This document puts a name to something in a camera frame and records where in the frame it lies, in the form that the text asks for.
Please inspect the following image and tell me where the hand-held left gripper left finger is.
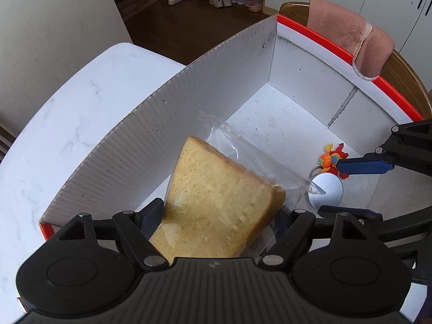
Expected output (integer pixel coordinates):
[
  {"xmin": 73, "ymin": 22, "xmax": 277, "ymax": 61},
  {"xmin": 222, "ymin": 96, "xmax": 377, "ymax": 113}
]
[{"xmin": 59, "ymin": 197, "xmax": 169, "ymax": 271}]

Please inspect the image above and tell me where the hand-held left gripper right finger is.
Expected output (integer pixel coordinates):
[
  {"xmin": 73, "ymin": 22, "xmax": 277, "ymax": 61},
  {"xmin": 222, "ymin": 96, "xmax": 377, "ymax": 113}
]
[{"xmin": 258, "ymin": 209, "xmax": 372, "ymax": 271}]

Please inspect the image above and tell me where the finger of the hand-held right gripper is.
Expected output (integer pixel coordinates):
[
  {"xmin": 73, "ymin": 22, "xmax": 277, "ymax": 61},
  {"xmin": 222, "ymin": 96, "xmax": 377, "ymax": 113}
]
[
  {"xmin": 337, "ymin": 120, "xmax": 432, "ymax": 177},
  {"xmin": 316, "ymin": 205, "xmax": 432, "ymax": 269}
]

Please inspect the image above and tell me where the colourful toy keychain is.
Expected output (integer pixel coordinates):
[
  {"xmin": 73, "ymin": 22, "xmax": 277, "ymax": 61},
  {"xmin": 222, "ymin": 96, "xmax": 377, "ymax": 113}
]
[{"xmin": 309, "ymin": 143, "xmax": 349, "ymax": 180}]

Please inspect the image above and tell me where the bagged bread slice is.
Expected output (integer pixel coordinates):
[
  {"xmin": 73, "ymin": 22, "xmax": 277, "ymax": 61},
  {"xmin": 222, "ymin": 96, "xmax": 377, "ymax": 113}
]
[{"xmin": 148, "ymin": 110, "xmax": 326, "ymax": 260}]

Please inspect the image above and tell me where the red and white cardboard box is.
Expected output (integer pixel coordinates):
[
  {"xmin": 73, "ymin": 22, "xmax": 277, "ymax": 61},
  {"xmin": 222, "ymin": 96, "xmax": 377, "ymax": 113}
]
[{"xmin": 39, "ymin": 13, "xmax": 432, "ymax": 244}]

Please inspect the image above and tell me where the white round disc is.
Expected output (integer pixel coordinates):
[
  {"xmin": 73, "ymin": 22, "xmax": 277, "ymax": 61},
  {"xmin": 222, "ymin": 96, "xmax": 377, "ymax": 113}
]
[{"xmin": 309, "ymin": 172, "xmax": 345, "ymax": 210}]

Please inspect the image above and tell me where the brown wooden chair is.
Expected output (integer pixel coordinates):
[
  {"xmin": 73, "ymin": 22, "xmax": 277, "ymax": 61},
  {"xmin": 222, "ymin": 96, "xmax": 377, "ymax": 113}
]
[{"xmin": 279, "ymin": 2, "xmax": 432, "ymax": 118}]

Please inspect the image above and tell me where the pink cloth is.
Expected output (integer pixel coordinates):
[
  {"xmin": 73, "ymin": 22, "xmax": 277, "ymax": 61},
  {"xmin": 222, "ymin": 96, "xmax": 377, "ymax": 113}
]
[{"xmin": 306, "ymin": 0, "xmax": 396, "ymax": 82}]

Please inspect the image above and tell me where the white sticker cabinet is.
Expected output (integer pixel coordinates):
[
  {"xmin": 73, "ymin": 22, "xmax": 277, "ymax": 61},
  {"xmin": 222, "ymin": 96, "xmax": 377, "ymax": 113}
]
[{"xmin": 263, "ymin": 0, "xmax": 432, "ymax": 53}]

